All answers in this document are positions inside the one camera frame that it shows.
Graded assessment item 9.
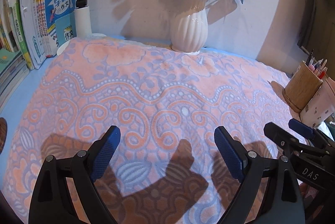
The pink lidded bin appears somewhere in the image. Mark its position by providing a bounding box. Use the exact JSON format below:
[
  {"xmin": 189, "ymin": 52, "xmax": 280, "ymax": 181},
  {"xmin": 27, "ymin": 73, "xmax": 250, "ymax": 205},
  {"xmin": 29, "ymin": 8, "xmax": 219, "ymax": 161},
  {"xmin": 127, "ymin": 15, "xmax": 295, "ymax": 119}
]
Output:
[{"xmin": 300, "ymin": 78, "xmax": 335, "ymax": 128}]

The wooden pen holder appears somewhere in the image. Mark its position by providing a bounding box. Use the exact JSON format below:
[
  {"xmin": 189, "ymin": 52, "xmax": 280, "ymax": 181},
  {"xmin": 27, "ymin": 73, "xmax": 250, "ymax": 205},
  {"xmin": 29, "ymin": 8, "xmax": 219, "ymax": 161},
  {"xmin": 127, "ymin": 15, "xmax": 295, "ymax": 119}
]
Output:
[{"xmin": 282, "ymin": 61, "xmax": 322, "ymax": 113}]

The pink patterned table cloth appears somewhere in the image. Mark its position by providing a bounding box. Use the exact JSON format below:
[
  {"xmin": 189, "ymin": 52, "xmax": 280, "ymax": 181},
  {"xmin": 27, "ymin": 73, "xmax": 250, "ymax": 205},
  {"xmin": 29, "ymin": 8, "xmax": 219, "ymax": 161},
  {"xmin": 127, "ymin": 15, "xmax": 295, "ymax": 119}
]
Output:
[{"xmin": 1, "ymin": 39, "xmax": 293, "ymax": 223}]

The white ribbed flower vase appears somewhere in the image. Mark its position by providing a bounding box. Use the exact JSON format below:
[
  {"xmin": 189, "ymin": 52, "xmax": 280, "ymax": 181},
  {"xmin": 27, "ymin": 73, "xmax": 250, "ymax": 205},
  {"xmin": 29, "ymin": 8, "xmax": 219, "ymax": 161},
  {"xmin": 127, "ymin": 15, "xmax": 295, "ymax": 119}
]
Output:
[{"xmin": 170, "ymin": 0, "xmax": 208, "ymax": 55}]

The white desk lamp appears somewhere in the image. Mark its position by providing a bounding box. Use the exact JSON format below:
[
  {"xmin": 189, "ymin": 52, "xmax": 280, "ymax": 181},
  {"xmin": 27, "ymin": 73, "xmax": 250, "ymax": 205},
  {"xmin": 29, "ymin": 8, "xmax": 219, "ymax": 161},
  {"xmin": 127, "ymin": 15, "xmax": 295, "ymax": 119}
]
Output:
[{"xmin": 56, "ymin": 0, "xmax": 105, "ymax": 56}]

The stack of books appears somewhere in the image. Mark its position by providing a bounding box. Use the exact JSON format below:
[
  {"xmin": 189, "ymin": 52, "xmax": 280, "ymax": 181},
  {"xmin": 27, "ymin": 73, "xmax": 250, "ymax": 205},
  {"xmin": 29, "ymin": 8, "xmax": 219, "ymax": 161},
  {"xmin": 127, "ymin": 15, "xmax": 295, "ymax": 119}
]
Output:
[{"xmin": 0, "ymin": 0, "xmax": 78, "ymax": 112}]

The black wall television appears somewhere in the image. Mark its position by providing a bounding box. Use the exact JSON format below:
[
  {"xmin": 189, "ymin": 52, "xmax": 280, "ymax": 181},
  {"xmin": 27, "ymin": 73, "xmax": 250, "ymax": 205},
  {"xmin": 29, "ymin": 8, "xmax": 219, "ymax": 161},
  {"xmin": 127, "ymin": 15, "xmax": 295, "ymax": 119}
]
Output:
[{"xmin": 298, "ymin": 0, "xmax": 334, "ymax": 60}]

